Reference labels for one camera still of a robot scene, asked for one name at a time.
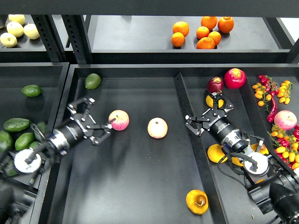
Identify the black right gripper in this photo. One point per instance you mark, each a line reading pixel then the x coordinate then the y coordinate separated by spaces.
pixel 215 120

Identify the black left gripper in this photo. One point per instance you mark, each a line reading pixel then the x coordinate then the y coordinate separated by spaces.
pixel 80 125

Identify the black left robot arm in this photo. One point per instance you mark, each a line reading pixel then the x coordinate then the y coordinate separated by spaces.
pixel 14 206

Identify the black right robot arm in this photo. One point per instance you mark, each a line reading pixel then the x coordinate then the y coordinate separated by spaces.
pixel 269 182

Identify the green avocado tray corner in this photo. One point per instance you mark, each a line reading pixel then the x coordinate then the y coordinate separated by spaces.
pixel 92 81

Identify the yellow pear right tray left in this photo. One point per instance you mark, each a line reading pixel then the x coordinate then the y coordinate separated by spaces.
pixel 215 153

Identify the yellow pear right tray middle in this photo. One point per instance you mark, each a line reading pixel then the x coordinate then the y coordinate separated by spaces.
pixel 236 161

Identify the green avocado left tray top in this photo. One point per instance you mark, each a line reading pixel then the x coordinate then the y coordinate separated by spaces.
pixel 31 90

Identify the dark green long avocado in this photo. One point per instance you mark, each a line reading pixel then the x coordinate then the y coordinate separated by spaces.
pixel 16 124

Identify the dark avocado left edge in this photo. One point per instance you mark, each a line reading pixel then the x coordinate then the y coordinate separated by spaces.
pixel 6 141

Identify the dark avocado bottom left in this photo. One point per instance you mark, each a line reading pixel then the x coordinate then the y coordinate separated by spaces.
pixel 10 170

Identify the pale yellow pear right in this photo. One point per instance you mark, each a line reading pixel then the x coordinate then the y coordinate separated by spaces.
pixel 30 30

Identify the pink apple left centre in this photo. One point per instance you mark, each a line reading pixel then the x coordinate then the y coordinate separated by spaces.
pixel 119 120

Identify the dark red apple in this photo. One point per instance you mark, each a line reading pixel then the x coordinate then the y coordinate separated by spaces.
pixel 216 84

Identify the bright red apple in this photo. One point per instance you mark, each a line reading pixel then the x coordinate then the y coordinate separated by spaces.
pixel 235 78

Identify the pale pink apple centre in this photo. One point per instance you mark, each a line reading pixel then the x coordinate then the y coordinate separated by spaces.
pixel 157 128

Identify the upper cherry tomato bunch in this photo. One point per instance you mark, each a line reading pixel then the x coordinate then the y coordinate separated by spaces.
pixel 266 89

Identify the cherry tomato bunch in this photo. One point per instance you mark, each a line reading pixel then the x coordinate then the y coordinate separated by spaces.
pixel 266 89
pixel 286 145

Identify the red chili pepper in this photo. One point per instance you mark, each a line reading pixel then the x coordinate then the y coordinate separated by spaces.
pixel 273 111

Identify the orange back front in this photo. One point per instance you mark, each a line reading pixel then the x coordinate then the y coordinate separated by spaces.
pixel 205 43

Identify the orange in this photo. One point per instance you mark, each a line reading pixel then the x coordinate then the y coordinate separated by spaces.
pixel 226 24
pixel 182 27
pixel 177 39
pixel 205 43
pixel 209 22
pixel 216 36
pixel 202 32

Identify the black tray divider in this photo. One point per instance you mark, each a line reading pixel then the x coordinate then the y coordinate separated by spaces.
pixel 207 178

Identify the orange back right lower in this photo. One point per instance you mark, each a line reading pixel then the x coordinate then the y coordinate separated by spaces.
pixel 216 36

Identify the orange back left lower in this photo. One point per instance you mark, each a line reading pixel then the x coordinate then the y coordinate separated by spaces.
pixel 177 39

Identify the black centre tray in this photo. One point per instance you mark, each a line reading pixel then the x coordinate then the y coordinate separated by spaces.
pixel 132 178

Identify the pink apple far right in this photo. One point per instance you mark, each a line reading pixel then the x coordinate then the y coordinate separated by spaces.
pixel 285 120

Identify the orange back centre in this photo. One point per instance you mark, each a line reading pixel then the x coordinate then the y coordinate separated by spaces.
pixel 202 32

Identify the lower cherry tomato bunch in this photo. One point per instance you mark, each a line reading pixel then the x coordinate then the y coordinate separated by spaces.
pixel 286 145

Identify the orange back left upper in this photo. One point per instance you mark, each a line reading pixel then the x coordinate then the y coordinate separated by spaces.
pixel 182 27

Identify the orange back top right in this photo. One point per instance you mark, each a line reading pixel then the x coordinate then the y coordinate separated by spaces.
pixel 226 24

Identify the orange back top middle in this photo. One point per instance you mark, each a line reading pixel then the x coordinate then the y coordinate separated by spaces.
pixel 209 22

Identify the dark avocado by tray wall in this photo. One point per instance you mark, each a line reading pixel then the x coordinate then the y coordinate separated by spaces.
pixel 42 127

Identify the black metal shelf frame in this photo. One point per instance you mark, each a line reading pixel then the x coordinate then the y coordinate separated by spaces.
pixel 140 31

